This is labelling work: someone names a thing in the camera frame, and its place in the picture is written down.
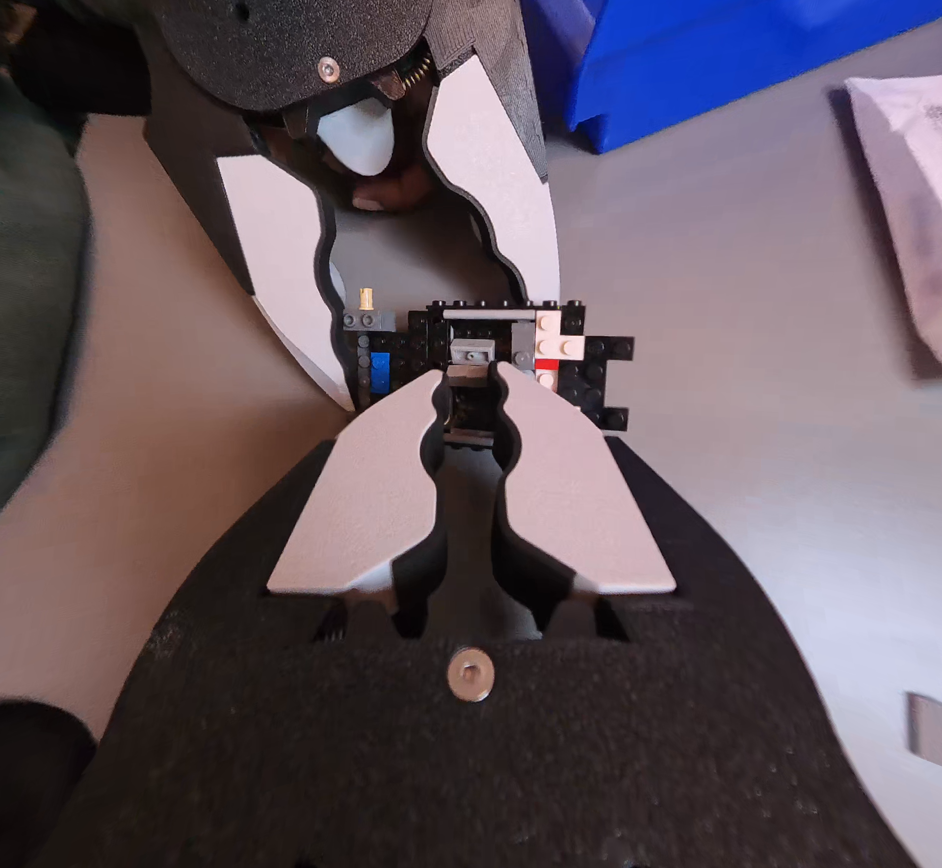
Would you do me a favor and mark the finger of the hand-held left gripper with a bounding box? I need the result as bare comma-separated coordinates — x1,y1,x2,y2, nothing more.
217,155,363,413
421,59,565,321

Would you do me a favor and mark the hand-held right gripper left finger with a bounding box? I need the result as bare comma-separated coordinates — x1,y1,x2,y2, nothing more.
268,369,450,601

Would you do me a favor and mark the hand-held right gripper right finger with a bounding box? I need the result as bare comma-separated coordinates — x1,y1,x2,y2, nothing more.
491,361,678,601

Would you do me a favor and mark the black lego car chassis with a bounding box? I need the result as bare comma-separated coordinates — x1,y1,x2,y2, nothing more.
342,284,637,445

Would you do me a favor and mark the blue plastic bin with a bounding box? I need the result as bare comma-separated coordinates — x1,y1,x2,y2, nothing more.
460,0,942,155

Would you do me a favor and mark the person's left hand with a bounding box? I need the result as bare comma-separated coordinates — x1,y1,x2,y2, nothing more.
351,162,437,212

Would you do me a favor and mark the person's torso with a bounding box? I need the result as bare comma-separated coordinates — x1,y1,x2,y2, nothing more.
0,74,94,510

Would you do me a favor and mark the white printed paper bag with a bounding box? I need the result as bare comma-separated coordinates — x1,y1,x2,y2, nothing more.
844,74,942,364

